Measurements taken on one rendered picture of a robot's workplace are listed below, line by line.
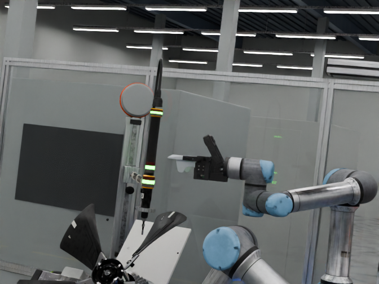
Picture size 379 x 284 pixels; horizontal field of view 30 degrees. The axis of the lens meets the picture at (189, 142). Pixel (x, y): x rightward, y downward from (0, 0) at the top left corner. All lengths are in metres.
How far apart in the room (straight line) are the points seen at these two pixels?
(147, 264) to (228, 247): 0.95
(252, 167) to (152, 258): 0.70
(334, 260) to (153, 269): 0.72
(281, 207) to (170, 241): 0.76
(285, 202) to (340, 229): 0.40
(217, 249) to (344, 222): 0.75
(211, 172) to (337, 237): 0.53
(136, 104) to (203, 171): 0.85
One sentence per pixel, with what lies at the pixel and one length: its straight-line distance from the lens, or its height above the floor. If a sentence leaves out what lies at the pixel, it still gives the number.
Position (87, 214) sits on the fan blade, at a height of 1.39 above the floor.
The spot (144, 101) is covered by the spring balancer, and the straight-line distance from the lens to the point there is 3.20.
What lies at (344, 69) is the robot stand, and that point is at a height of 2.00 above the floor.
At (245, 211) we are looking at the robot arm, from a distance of 2.41.
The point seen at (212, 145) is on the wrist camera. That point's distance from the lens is 2.44.
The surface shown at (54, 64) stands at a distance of 3.65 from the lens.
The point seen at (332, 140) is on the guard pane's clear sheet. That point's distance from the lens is 3.03.
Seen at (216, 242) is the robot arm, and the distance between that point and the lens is 2.00.
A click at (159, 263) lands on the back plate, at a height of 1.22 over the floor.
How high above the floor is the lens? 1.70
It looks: level
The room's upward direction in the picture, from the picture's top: 7 degrees clockwise
